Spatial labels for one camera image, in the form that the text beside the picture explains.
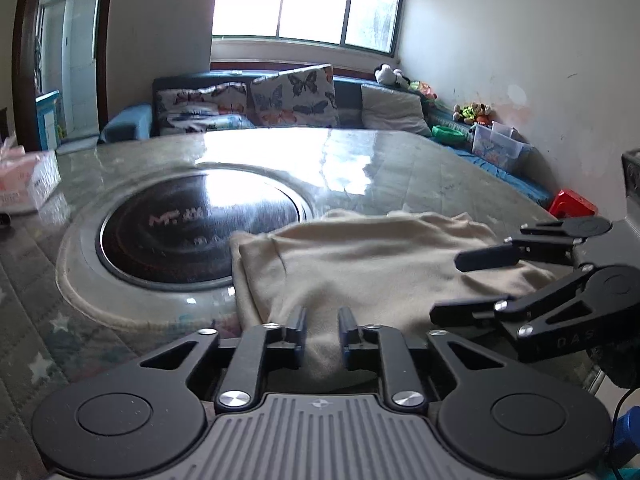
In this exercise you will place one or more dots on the dark blue sofa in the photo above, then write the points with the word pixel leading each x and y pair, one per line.
pixel 125 122

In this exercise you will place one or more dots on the striped bench cushion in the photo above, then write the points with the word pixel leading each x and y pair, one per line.
pixel 442 117

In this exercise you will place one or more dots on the panda plush toy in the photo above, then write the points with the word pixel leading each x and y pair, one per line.
pixel 387 74

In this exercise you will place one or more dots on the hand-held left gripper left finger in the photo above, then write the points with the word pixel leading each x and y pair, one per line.
pixel 301 332

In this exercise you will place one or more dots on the grey pillow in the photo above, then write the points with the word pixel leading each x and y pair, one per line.
pixel 392 107

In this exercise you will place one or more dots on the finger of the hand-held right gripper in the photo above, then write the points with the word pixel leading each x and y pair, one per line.
pixel 485 259
pixel 460 314

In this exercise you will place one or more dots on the red plastic stool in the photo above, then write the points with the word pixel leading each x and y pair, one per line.
pixel 570 202

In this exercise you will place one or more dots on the blue bench sheet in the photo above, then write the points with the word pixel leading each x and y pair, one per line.
pixel 520 182

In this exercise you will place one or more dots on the black round induction cooktop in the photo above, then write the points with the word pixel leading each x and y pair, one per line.
pixel 200 240

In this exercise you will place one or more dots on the yellow green plush toy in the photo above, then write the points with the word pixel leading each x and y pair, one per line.
pixel 467 110

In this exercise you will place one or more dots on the green framed window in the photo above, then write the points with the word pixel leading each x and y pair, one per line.
pixel 310 0

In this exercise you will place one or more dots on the pale blue printed cushion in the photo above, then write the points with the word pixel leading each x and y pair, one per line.
pixel 215 122

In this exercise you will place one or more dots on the colourful plush toy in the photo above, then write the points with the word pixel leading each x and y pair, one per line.
pixel 425 90

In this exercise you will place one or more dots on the cream sweater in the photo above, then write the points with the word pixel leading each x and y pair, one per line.
pixel 375 270

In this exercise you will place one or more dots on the pink tissue pack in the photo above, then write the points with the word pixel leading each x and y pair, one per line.
pixel 30 180

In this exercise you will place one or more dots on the clear plastic storage box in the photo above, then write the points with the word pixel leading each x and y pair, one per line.
pixel 495 150

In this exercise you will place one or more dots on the green bowl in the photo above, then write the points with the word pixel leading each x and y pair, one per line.
pixel 447 134

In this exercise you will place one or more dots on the blue plastic stool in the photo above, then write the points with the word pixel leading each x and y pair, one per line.
pixel 627 435

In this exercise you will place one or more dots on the brown plush bear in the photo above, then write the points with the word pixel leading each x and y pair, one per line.
pixel 482 112

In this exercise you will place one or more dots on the small white plastic box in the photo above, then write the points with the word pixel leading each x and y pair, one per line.
pixel 502 129

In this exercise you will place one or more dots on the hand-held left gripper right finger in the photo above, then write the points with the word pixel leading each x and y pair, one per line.
pixel 344 332

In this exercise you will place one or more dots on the large butterfly print pillow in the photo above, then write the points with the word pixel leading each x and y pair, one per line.
pixel 295 95

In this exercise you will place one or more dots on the teal cloth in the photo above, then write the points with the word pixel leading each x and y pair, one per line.
pixel 625 475

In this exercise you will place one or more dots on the dark wooden door frame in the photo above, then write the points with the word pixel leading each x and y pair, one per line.
pixel 106 60

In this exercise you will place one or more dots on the light blue box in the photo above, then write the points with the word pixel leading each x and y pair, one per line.
pixel 47 120

